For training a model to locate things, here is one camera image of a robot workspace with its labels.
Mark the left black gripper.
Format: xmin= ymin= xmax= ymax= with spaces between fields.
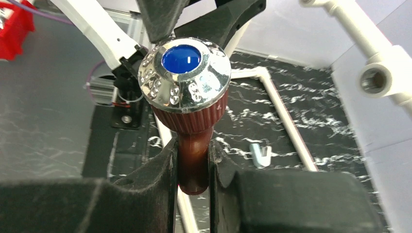
xmin=137 ymin=0 xmax=267 ymax=49

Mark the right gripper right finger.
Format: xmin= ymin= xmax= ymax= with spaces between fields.
xmin=208 ymin=141 xmax=385 ymax=233

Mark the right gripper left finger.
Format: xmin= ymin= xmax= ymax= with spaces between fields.
xmin=0 ymin=138 xmax=177 ymax=233

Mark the brown plastic faucet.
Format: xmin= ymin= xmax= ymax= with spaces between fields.
xmin=138 ymin=37 xmax=231 ymax=195

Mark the white PVC pipe frame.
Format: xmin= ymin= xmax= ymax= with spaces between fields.
xmin=154 ymin=0 xmax=412 ymax=233

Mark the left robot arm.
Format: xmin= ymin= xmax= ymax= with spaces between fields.
xmin=54 ymin=0 xmax=266 ymax=113

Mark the small white teal clip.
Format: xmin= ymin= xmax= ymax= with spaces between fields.
xmin=249 ymin=143 xmax=272 ymax=169

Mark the black front base bar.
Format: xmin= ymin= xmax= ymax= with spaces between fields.
xmin=82 ymin=104 xmax=162 ymax=182

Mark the red object in background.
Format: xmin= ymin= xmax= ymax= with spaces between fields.
xmin=0 ymin=8 xmax=35 ymax=60

